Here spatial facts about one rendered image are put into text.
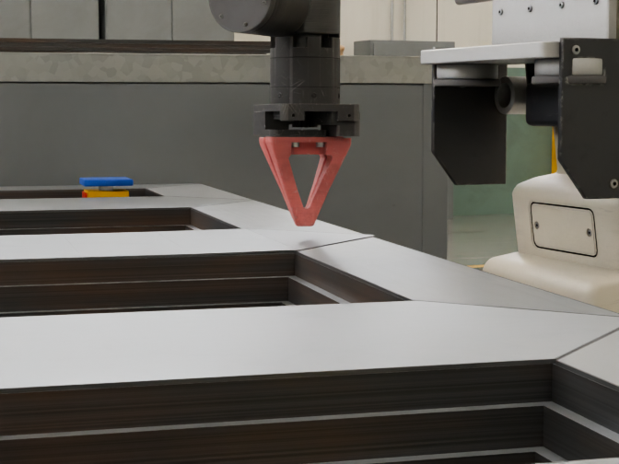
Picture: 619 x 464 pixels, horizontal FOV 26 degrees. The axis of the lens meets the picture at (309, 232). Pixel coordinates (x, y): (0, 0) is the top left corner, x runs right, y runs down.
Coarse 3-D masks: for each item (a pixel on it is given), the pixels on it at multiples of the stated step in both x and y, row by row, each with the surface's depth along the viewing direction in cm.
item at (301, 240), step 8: (256, 232) 115; (264, 232) 115; (272, 232) 115; (280, 232) 115; (288, 232) 115; (296, 232) 115; (304, 232) 115; (312, 232) 115; (320, 232) 115; (280, 240) 108; (288, 240) 108; (296, 240) 108; (304, 240) 108; (312, 240) 108; (320, 240) 108; (328, 240) 108; (336, 240) 108; (344, 240) 108; (296, 248) 102; (304, 248) 102; (312, 248) 103
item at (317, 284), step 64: (0, 192) 171; (64, 192) 173; (192, 256) 99; (256, 256) 100; (128, 384) 54; (192, 384) 54; (256, 384) 55; (320, 384) 56; (384, 384) 56; (448, 384) 57; (512, 384) 58; (576, 384) 56; (0, 448) 52; (64, 448) 52; (128, 448) 53; (192, 448) 54; (256, 448) 54; (320, 448) 55; (384, 448) 56; (448, 448) 57; (512, 448) 57; (576, 448) 55
